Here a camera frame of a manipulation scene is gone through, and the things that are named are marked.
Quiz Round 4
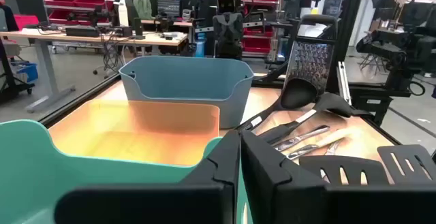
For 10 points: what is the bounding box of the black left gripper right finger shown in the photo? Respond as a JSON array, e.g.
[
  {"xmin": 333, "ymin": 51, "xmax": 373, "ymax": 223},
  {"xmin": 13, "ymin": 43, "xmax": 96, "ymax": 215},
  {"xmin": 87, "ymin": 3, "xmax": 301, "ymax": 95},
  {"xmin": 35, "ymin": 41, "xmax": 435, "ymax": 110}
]
[{"xmin": 240, "ymin": 130, "xmax": 436, "ymax": 224}]

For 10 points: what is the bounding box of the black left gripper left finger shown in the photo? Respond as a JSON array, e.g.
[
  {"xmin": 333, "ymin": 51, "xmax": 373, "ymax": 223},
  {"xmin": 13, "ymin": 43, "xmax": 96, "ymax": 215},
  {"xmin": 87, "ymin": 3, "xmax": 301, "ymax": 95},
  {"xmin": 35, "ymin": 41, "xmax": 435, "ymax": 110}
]
[{"xmin": 54, "ymin": 130, "xmax": 241, "ymax": 224}]

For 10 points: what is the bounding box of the silver aluminium extrusion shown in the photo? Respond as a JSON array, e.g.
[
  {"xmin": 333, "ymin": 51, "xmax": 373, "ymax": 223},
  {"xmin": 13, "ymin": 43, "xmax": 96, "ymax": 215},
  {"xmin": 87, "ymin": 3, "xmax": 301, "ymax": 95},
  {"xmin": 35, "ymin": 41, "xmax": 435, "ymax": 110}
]
[{"xmin": 336, "ymin": 61, "xmax": 353, "ymax": 106}]

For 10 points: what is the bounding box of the metal box grater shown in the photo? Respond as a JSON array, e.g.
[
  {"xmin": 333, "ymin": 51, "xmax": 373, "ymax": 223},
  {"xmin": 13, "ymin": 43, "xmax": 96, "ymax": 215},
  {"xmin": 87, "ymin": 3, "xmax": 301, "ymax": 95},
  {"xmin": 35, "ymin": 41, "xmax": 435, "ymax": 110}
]
[{"xmin": 283, "ymin": 14, "xmax": 339, "ymax": 96}]

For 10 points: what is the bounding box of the orange translucent plastic bin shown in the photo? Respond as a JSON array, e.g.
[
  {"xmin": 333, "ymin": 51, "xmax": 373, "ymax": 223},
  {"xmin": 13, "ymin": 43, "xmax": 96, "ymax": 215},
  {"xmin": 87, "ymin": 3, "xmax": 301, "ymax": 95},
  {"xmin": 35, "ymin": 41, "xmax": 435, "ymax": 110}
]
[{"xmin": 48, "ymin": 99, "xmax": 221, "ymax": 167}]

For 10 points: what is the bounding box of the green plastic bin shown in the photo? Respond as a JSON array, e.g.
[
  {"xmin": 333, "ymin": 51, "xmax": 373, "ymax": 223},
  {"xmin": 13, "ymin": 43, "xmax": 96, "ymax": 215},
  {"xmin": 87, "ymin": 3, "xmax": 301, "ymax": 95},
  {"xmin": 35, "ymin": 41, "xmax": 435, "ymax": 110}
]
[{"xmin": 0, "ymin": 119, "xmax": 255, "ymax": 224}]

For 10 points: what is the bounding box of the blue-grey plastic bin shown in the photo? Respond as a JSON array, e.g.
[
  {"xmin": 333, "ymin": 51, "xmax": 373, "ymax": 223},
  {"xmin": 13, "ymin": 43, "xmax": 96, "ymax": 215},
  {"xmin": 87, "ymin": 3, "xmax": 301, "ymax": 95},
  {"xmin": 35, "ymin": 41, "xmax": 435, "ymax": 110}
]
[{"xmin": 118, "ymin": 54, "xmax": 255, "ymax": 130}]

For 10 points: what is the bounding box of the small grey black robot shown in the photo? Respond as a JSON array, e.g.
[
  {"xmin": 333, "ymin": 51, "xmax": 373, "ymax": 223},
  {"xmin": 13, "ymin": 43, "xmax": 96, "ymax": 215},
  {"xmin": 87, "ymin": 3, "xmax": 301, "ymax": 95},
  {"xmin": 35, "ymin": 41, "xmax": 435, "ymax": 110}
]
[{"xmin": 211, "ymin": 0, "xmax": 245, "ymax": 60}]

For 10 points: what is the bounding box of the wooden desk with grey legs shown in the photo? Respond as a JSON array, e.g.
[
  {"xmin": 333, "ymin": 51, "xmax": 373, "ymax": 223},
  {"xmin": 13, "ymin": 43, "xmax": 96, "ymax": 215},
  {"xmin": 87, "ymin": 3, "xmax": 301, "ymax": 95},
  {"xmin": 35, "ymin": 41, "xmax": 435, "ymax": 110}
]
[{"xmin": 0, "ymin": 27, "xmax": 189, "ymax": 113}]

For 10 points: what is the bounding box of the blue crate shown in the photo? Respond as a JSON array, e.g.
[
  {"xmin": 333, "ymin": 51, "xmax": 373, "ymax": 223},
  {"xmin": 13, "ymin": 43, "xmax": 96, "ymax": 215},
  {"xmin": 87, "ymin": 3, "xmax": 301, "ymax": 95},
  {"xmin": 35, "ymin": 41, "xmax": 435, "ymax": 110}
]
[{"xmin": 15, "ymin": 62, "xmax": 40, "ymax": 84}]

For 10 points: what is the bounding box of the flat black box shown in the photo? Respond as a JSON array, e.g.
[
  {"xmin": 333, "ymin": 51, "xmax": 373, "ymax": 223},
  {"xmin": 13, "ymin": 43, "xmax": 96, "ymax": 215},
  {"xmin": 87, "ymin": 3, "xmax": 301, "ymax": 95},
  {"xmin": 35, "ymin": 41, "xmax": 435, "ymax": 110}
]
[{"xmin": 65, "ymin": 26, "xmax": 102, "ymax": 38}]

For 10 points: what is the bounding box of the white device on desk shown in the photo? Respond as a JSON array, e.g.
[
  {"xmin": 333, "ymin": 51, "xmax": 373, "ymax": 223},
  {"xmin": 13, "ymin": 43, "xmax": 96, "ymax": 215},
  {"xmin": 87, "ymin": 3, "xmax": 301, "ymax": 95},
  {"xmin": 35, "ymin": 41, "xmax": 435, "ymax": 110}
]
[{"xmin": 117, "ymin": 0, "xmax": 131, "ymax": 27}]

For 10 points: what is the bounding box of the green chair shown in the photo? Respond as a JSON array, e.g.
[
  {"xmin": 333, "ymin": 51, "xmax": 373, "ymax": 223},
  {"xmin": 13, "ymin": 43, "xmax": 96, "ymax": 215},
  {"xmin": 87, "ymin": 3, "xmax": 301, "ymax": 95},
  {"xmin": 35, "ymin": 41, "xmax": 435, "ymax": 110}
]
[{"xmin": 132, "ymin": 0, "xmax": 155, "ymax": 20}]

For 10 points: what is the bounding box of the red box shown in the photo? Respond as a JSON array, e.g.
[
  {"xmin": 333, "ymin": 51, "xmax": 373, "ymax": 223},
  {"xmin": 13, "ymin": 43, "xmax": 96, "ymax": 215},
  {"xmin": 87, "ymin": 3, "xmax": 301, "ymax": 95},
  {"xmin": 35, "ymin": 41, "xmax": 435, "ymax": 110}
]
[{"xmin": 13, "ymin": 14, "xmax": 40, "ymax": 31}]

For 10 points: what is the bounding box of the person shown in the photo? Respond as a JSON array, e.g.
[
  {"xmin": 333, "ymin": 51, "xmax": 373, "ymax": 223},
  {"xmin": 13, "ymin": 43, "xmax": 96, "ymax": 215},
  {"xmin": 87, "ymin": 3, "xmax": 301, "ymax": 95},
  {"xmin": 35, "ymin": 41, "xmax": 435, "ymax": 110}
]
[{"xmin": 0, "ymin": 0, "xmax": 20, "ymax": 33}]

